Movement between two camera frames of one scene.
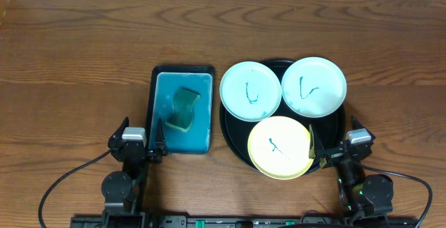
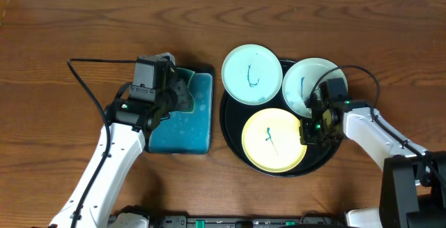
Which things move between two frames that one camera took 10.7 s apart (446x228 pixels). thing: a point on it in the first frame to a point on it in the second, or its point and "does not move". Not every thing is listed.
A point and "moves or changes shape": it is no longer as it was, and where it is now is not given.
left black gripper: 138,151 to 178,93
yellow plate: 279,148 moves or changes shape
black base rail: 142,220 does not move
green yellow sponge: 183,104 to 180,82
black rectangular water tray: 182,97 does not move
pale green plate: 313,87 does not move
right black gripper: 316,148 to 306,136
